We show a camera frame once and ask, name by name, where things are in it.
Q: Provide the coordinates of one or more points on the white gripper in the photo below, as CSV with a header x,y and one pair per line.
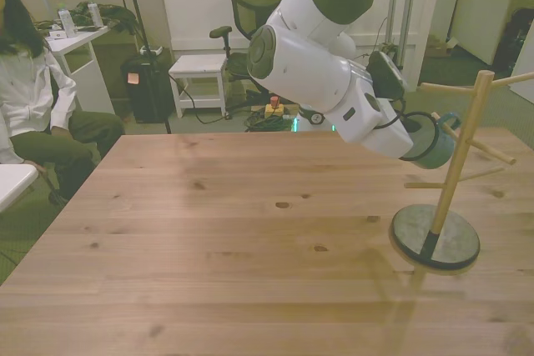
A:
x,y
390,139

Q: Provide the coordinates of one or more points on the blue enamel mug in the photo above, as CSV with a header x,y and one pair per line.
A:
x,y
436,147

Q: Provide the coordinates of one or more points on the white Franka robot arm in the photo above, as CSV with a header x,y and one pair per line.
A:
x,y
300,68

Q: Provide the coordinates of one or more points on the wooden mug tree black base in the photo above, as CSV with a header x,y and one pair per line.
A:
x,y
454,168

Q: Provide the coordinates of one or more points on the yellow emergency stop button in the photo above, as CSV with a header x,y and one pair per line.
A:
x,y
274,108

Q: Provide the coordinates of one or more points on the metal pole pair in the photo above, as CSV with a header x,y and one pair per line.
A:
x,y
402,6

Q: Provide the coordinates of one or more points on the white leaning board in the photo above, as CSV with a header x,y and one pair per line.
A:
x,y
480,18

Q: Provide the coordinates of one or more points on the black mesh office chair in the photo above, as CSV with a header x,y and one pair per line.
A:
x,y
248,1

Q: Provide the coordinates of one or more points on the white wooden stool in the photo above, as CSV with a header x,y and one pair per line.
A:
x,y
198,65

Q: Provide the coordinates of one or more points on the black box with sticky note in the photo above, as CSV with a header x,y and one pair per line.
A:
x,y
148,89

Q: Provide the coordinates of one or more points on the camouflage cloth pile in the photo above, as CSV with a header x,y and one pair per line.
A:
x,y
112,16

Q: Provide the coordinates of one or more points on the white desk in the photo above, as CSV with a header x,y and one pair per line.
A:
x,y
89,64

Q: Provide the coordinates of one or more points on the clear plastic bottle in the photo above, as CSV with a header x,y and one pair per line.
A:
x,y
95,14
66,22

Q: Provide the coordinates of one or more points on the small white box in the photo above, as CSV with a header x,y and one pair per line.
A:
x,y
57,34

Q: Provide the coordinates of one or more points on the person in white shirt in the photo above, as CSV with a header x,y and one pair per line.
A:
x,y
29,93

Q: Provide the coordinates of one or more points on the small white side table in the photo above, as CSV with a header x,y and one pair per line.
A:
x,y
12,181

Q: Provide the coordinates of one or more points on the dark wrist camera box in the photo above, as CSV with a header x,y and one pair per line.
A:
x,y
388,74

